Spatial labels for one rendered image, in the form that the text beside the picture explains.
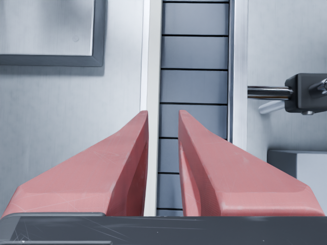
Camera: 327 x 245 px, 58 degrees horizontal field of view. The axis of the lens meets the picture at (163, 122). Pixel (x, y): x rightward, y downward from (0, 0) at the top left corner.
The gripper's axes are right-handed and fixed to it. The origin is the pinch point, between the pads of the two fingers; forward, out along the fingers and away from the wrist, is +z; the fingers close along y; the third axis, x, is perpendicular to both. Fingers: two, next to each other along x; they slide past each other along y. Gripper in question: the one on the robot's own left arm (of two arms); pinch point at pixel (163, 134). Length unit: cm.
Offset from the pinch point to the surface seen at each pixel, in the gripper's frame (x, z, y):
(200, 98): 9.2, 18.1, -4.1
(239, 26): 0.2, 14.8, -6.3
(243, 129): 6.8, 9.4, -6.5
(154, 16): 1.0, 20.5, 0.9
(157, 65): 4.9, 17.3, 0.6
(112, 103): 12.6, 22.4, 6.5
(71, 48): 5.1, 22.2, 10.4
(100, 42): 5.7, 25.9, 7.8
